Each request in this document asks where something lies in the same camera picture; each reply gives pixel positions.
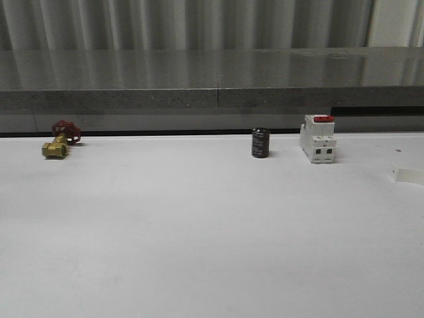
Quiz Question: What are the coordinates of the white half clamp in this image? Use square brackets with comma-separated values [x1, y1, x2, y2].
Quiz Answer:
[392, 165, 424, 186]

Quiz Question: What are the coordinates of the black cylindrical capacitor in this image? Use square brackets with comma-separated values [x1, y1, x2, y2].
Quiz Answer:
[251, 127, 270, 158]

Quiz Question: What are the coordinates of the brass valve red handwheel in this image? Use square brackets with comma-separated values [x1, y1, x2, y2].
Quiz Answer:
[42, 120, 81, 159]

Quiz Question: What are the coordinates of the grey stone counter ledge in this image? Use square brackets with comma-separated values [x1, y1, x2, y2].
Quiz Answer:
[1, 47, 423, 134]

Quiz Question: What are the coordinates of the white pleated curtain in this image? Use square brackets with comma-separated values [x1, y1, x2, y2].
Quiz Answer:
[1, 1, 423, 50]

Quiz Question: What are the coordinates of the white circuit breaker red switch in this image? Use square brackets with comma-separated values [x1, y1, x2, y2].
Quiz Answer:
[299, 115, 337, 164]

